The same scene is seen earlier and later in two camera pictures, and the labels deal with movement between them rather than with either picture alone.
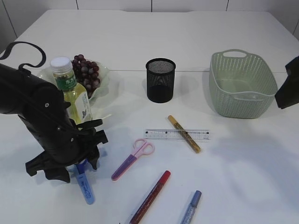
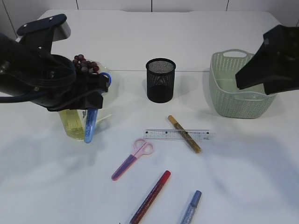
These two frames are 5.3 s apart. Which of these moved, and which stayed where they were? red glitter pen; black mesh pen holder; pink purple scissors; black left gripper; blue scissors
Moved: black left gripper; blue scissors
Stayed: red glitter pen; black mesh pen holder; pink purple scissors
